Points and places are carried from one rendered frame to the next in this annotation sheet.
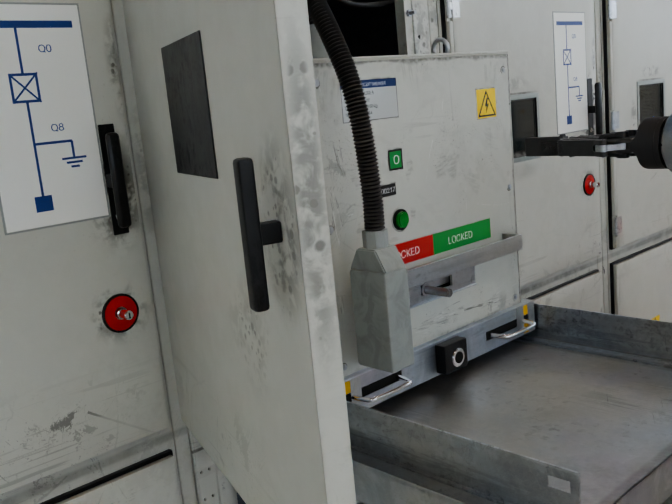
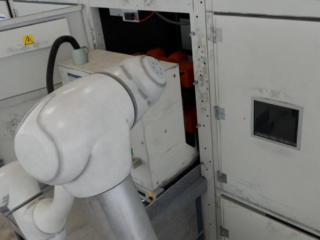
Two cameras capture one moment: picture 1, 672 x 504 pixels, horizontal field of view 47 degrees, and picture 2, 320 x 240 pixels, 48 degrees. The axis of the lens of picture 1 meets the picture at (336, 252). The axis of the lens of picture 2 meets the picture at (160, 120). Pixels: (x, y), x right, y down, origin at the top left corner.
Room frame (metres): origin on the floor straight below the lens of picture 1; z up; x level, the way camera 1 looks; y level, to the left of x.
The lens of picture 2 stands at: (1.44, -1.49, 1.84)
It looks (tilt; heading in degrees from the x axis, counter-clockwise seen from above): 28 degrees down; 88
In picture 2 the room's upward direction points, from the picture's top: 7 degrees counter-clockwise
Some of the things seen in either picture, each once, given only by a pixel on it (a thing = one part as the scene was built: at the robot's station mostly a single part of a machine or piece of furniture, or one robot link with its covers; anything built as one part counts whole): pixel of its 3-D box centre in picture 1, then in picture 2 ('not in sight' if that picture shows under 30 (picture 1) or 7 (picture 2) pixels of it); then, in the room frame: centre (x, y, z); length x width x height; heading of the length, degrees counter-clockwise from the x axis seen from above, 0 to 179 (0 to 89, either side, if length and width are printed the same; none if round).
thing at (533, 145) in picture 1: (545, 146); not in sight; (1.25, -0.35, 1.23); 0.07 x 0.01 x 0.03; 42
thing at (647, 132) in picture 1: (640, 143); not in sight; (1.14, -0.46, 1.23); 0.09 x 0.08 x 0.07; 42
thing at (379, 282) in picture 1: (379, 306); not in sight; (1.07, -0.05, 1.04); 0.08 x 0.05 x 0.17; 42
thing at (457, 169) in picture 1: (431, 206); (103, 127); (1.26, -0.16, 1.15); 0.48 x 0.01 x 0.48; 132
